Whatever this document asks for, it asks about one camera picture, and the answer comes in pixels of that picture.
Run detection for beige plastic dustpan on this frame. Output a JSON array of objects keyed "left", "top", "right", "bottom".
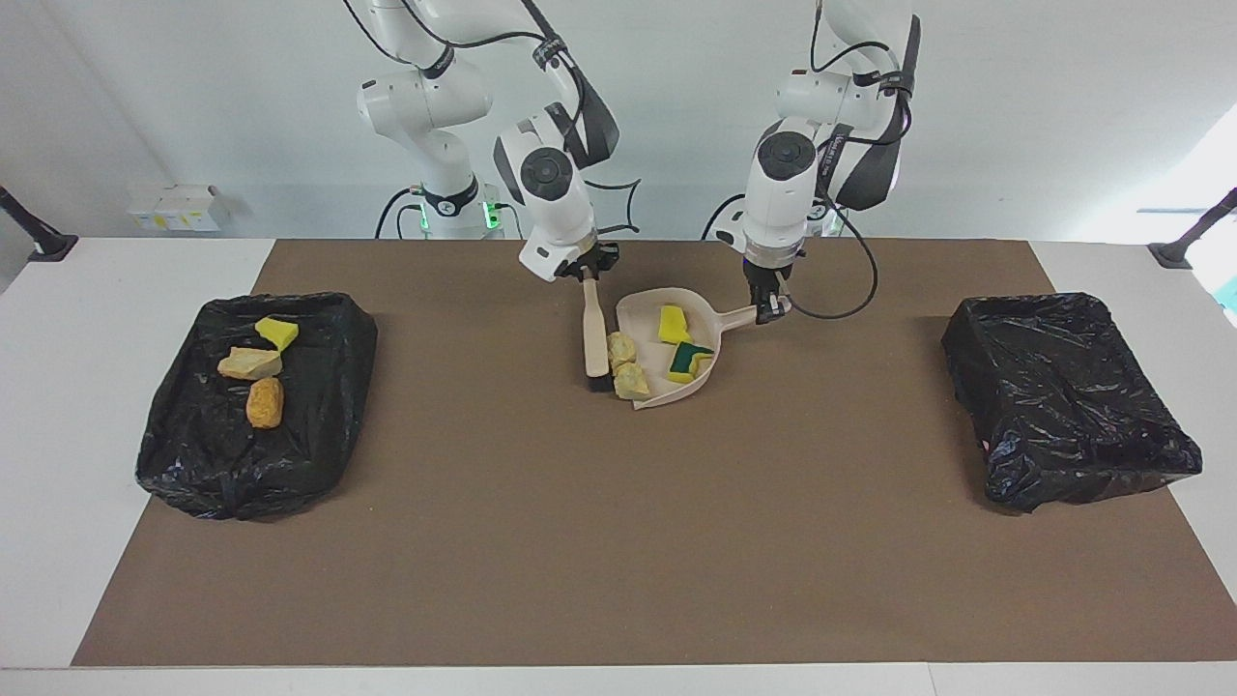
[{"left": 615, "top": 286, "right": 764, "bottom": 412}]

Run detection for beige brush black bristles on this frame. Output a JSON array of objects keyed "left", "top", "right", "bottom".
[{"left": 580, "top": 274, "right": 616, "bottom": 392}]

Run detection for green yellow curved sponge piece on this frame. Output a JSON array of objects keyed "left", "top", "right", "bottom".
[{"left": 667, "top": 340, "right": 716, "bottom": 385}]

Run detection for tan sponge chunk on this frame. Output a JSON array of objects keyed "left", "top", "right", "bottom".
[{"left": 216, "top": 346, "right": 284, "bottom": 382}]

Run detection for brown cork-like lump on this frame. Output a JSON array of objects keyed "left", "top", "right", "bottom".
[{"left": 245, "top": 377, "right": 286, "bottom": 430}]

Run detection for black bag lined bin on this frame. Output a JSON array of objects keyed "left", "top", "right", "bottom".
[
  {"left": 135, "top": 292, "right": 380, "bottom": 523},
  {"left": 941, "top": 292, "right": 1204, "bottom": 515}
]

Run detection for brown table mat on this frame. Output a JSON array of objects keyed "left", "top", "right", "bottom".
[{"left": 72, "top": 239, "right": 1237, "bottom": 668}]

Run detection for black stand leg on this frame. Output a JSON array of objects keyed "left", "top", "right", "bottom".
[
  {"left": 0, "top": 186, "right": 80, "bottom": 263},
  {"left": 1148, "top": 188, "right": 1237, "bottom": 271}
]

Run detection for black right base cable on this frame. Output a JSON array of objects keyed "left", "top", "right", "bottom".
[{"left": 375, "top": 187, "right": 426, "bottom": 240}]

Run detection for large white wall box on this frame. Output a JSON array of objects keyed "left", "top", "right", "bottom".
[{"left": 155, "top": 184, "right": 231, "bottom": 233}]

